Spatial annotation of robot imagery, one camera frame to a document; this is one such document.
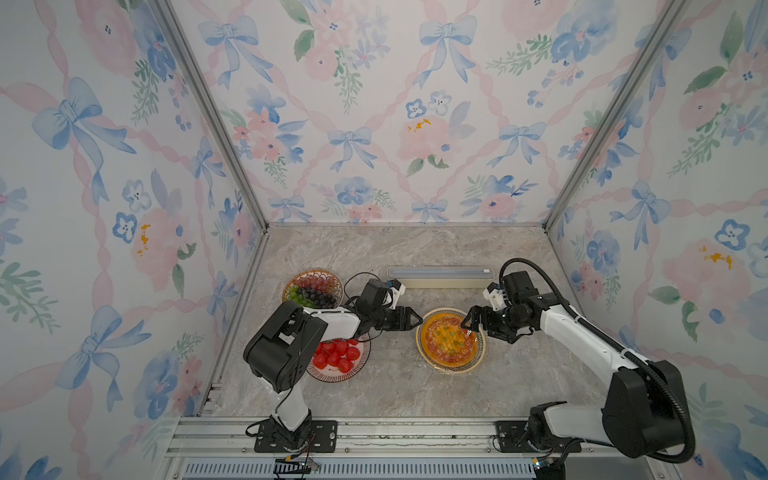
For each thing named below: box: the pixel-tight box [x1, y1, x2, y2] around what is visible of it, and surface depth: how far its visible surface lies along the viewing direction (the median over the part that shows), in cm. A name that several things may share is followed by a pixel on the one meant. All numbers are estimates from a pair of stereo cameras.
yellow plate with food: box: [416, 307, 486, 374], surface depth 90 cm
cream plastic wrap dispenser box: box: [387, 265, 495, 289], surface depth 103 cm
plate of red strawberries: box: [306, 334, 371, 383], surface depth 85 cm
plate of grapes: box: [282, 269, 344, 309], surface depth 100 cm
